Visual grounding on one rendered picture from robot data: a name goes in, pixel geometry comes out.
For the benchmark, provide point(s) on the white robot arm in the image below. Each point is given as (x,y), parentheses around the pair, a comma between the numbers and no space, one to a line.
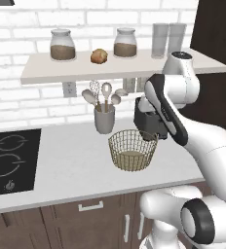
(212,152)

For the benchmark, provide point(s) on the round brown bread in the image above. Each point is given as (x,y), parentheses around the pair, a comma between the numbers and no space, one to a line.
(99,56)

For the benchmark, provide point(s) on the brown cabinet door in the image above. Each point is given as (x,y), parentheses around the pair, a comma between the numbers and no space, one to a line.
(138,231)
(85,233)

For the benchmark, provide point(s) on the dark tall cabinet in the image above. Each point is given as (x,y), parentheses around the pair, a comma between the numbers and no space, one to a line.
(218,32)

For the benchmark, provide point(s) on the brown cabinet under hob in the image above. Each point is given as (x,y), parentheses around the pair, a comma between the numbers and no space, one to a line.
(14,231)

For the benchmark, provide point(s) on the grey utensil pot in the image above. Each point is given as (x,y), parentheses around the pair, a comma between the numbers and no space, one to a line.
(104,123)

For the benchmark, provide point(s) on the black coffee machine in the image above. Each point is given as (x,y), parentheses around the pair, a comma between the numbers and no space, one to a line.
(145,123)

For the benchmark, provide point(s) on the metal whisk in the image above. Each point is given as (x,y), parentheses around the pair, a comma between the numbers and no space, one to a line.
(94,87)

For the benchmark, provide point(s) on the glass jar with brown filling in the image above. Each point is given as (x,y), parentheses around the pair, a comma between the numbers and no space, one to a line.
(125,47)
(62,48)

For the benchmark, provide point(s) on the brown drawer front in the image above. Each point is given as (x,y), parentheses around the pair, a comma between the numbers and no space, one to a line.
(66,207)

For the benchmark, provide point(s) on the tall grey glass canister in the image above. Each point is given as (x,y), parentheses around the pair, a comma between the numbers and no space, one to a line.
(160,40)
(177,37)

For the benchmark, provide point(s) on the black hob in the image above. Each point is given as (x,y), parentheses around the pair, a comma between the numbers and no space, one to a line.
(11,162)

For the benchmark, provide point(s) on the grey wall socket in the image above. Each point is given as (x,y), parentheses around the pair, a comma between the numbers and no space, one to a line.
(129,85)
(69,89)
(141,84)

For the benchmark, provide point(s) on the white wall shelf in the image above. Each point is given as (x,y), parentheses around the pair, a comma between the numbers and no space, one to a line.
(118,69)

